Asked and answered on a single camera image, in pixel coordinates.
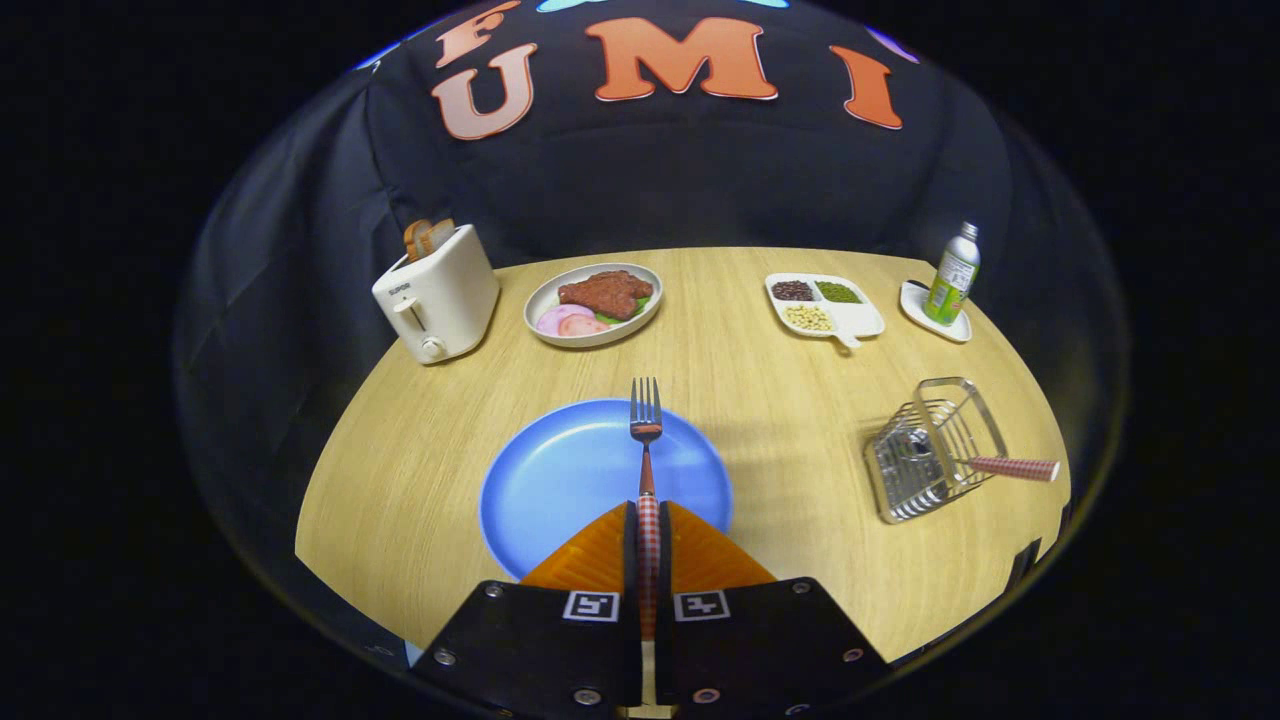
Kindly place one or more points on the brown toast slices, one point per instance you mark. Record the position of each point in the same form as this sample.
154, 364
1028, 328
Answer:
425, 238

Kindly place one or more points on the cream white toaster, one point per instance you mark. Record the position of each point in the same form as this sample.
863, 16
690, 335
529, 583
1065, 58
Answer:
450, 300

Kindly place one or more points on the pile of yellow soybeans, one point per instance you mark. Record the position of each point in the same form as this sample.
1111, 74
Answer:
808, 318

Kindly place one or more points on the blue plate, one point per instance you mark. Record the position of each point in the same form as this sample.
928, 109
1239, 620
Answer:
560, 480

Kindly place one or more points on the brown meat patty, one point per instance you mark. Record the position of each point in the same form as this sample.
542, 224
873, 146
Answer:
605, 293

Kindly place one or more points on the pink ham slice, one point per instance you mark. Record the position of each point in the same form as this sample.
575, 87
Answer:
555, 318
585, 327

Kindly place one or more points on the small white saucer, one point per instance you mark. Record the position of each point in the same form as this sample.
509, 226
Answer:
912, 305

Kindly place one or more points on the white divided dish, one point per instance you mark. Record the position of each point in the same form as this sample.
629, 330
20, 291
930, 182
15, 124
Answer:
855, 318

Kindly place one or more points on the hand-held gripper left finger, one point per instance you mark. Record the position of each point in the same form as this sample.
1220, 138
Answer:
630, 570

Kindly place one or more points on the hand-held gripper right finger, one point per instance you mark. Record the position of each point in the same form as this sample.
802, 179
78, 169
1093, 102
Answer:
665, 570

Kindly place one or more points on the silver bottle with green label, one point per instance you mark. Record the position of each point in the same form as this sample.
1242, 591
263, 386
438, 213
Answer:
950, 285

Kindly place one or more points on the pile of green beans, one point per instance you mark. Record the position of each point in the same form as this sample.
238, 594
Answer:
838, 292

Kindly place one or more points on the white oval food plate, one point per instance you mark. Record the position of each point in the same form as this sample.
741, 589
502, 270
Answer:
543, 300

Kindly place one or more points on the green lettuce leaf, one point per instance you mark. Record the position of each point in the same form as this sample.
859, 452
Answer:
607, 319

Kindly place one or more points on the pile of dark red beans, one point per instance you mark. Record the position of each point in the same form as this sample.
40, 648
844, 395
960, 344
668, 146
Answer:
792, 291

